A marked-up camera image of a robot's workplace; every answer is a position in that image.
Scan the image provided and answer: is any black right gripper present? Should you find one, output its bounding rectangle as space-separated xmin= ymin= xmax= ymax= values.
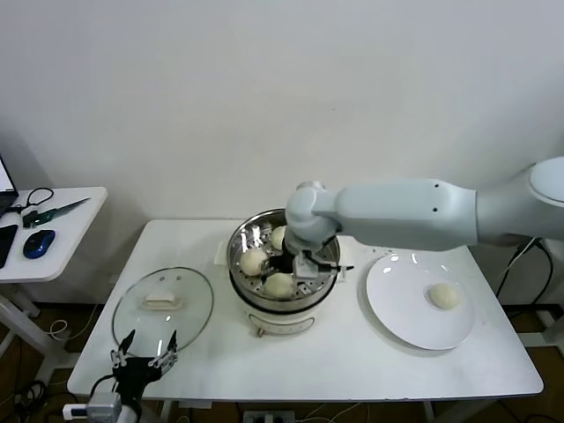
xmin=260 ymin=240 xmax=308 ymax=295

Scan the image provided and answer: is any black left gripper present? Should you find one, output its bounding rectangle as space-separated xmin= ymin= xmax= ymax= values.
xmin=109 ymin=329 xmax=180 ymax=400

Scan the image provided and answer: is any glass lid with white handle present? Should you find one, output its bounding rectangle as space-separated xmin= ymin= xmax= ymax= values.
xmin=112 ymin=266 xmax=215 ymax=352

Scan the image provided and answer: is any stainless steel steamer basket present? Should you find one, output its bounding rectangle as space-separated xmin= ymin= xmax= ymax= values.
xmin=226 ymin=208 xmax=343 ymax=312

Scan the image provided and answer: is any white electric cooker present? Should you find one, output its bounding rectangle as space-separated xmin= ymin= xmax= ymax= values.
xmin=213 ymin=241 xmax=356 ymax=338

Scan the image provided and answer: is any white round plate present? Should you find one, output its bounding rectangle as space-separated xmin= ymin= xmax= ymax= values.
xmin=365 ymin=253 xmax=478 ymax=352

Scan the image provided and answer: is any white side table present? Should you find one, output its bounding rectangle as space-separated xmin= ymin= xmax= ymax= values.
xmin=0 ymin=185 xmax=109 ymax=384

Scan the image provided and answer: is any white power strip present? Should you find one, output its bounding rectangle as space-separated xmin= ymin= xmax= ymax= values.
xmin=242 ymin=409 xmax=297 ymax=423

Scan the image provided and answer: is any blue computer mouse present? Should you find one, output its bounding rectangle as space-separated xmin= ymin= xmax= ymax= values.
xmin=22 ymin=228 xmax=56 ymax=259

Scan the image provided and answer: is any black smartphone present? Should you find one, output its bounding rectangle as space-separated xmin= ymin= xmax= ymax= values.
xmin=0 ymin=223 xmax=20 ymax=269

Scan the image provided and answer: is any black laptop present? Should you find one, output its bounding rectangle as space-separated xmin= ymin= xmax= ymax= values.
xmin=0 ymin=152 xmax=21 ymax=219

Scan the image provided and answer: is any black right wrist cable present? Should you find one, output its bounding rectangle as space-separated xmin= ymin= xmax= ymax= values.
xmin=308 ymin=250 xmax=356 ymax=271

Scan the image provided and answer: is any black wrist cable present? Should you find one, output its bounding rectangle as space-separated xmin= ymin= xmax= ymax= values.
xmin=308 ymin=250 xmax=356 ymax=271
xmin=90 ymin=373 xmax=118 ymax=397

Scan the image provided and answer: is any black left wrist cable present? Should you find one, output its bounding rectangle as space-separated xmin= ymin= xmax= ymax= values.
xmin=90 ymin=373 xmax=118 ymax=397

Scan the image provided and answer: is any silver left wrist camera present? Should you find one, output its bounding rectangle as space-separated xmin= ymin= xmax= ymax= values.
xmin=61 ymin=391 xmax=122 ymax=419

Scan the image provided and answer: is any white coiled floor cable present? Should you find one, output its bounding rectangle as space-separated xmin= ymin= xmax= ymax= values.
xmin=48 ymin=319 xmax=71 ymax=343

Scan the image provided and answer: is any black floor cable bundle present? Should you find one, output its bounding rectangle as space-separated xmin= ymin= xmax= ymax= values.
xmin=15 ymin=378 xmax=49 ymax=413

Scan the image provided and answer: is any thin white hanging cable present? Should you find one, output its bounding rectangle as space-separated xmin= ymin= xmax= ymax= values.
xmin=506 ymin=236 xmax=544 ymax=272

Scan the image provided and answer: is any black cable with adapter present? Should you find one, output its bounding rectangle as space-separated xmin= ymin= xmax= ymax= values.
xmin=495 ymin=237 xmax=554 ymax=306

